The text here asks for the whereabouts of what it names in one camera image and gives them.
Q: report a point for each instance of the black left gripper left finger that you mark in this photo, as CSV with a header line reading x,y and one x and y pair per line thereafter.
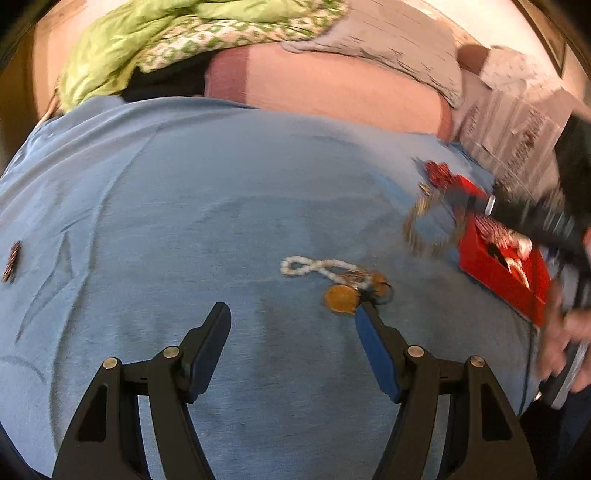
x,y
104,438

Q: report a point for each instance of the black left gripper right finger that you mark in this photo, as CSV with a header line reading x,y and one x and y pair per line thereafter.
x,y
484,439

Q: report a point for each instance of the person's right hand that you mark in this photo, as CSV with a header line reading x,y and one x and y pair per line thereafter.
x,y
559,330

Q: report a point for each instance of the red checked scrunchie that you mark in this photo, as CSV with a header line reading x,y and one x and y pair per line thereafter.
x,y
495,233

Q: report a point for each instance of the red tray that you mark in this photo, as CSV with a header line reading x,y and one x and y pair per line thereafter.
x,y
528,299

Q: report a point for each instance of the striped floral cushion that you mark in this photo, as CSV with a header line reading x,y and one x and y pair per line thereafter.
x,y
514,140

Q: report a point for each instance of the dark red beaded scrunchie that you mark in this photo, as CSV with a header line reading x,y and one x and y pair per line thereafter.
x,y
439,175

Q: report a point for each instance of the small gold earring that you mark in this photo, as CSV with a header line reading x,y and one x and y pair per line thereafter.
x,y
425,189

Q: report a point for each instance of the blue blanket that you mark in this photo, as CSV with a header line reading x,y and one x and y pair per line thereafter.
x,y
134,219

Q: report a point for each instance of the white patterned pillow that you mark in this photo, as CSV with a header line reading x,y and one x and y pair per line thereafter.
x,y
518,74

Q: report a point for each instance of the brown hair clip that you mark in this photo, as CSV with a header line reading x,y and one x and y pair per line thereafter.
x,y
12,263

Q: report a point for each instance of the grey pillow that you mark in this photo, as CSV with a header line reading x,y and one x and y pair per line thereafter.
x,y
398,36

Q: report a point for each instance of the pink bolster cushion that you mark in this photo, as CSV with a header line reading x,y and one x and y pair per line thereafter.
x,y
268,77

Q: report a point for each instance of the green quilt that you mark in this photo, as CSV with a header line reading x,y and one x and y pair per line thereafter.
x,y
152,35

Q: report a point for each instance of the framed wall picture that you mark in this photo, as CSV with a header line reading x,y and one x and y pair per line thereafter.
x,y
548,34

